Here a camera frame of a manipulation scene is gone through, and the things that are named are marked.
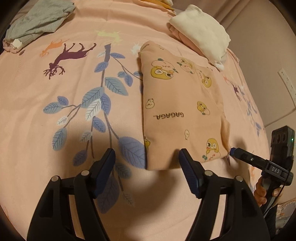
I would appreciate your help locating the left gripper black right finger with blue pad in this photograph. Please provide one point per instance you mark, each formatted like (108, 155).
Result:
(227, 211)

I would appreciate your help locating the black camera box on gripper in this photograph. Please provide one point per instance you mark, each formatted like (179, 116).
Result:
(282, 146)

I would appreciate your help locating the pink cartoon print baby garment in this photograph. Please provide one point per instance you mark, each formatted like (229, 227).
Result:
(182, 109)

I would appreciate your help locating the white folded cloth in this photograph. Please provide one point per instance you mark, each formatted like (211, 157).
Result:
(207, 34)

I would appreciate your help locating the person's right hand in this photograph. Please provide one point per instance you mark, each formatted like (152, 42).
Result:
(260, 193)

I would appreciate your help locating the white wall socket strip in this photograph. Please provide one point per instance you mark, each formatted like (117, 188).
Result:
(288, 84)

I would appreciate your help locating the grey folded garment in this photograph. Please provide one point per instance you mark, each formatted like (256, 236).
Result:
(43, 17)

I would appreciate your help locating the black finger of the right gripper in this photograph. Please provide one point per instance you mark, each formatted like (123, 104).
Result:
(238, 153)

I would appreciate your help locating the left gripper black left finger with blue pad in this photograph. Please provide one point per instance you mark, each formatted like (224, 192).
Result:
(52, 218)

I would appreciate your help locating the pink folded garment under white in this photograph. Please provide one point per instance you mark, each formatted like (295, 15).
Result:
(181, 37)

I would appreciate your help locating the pink curtain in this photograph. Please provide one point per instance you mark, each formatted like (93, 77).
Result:
(223, 11)

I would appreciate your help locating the pink printed duvet cover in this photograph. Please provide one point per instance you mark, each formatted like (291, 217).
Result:
(70, 95)

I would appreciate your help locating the pink garment under grey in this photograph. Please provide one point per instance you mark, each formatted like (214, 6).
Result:
(14, 46)

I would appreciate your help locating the white goose plush toy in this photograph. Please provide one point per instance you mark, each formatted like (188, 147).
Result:
(167, 4)

